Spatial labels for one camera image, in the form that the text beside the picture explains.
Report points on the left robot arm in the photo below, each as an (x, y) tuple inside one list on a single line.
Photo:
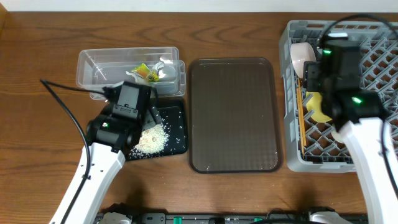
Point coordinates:
[(96, 170)]

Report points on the white tissue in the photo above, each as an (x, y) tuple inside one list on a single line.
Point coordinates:
[(138, 80)]

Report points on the yellow round plate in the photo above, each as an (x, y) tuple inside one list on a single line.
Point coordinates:
[(314, 104)]

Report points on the green orange snack wrapper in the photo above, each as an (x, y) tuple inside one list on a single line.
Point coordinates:
[(148, 74)]

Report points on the grey plastic dishwasher rack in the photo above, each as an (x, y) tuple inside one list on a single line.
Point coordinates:
[(378, 68)]

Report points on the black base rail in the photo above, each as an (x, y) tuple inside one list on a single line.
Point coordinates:
[(161, 218)]

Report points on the pile of white rice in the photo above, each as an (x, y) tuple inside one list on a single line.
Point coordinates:
[(155, 142)]

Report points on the wooden chopstick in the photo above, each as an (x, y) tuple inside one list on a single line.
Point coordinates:
[(302, 150), (301, 114)]

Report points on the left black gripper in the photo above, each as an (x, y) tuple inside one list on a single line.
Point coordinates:
[(152, 112)]

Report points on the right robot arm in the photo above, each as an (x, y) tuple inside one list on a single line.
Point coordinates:
[(361, 121)]

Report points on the white green cup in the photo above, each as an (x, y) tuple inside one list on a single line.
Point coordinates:
[(336, 136)]

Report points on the clear plastic waste bin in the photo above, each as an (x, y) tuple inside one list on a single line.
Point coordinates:
[(98, 68)]

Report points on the black plastic tray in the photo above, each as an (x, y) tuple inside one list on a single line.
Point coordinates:
[(139, 129)]

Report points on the brown plastic serving tray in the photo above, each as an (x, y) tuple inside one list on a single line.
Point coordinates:
[(234, 119)]

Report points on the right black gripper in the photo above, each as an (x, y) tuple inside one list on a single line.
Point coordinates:
[(311, 78)]

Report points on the pink round bowl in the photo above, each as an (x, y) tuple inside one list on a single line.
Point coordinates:
[(299, 54)]

